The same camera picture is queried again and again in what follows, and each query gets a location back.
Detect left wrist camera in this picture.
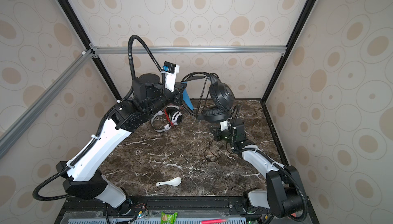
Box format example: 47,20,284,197
161,61,180,92

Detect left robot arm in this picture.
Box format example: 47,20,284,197
32,35,186,209

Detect green snack packet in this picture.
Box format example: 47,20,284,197
160,212,178,224

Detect black headphone cable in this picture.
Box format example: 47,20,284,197
190,75,243,163

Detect left slanted aluminium rail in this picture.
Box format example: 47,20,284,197
1,50,93,158

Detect red headphone cable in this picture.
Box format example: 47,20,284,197
164,107,177,128

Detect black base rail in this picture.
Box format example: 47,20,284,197
59,195,272,217

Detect horizontal aluminium rail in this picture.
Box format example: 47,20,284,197
93,46,287,54

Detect black frame post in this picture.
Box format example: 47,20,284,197
262,0,317,104
57,0,121,100

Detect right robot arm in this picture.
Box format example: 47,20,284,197
210,106,309,222

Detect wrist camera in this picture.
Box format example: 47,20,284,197
220,120,230,131
161,61,180,92

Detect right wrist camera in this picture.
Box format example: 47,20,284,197
220,120,230,131

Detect black headphones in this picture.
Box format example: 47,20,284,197
181,72,235,124

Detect left black frame post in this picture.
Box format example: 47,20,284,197
57,0,121,100

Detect right black frame post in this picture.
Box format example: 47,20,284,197
262,0,317,104

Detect white headphones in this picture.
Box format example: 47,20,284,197
150,105,183,133

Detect pink pen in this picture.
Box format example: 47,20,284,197
201,218,228,224

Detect white ceramic spoon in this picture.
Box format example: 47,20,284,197
156,177,182,186

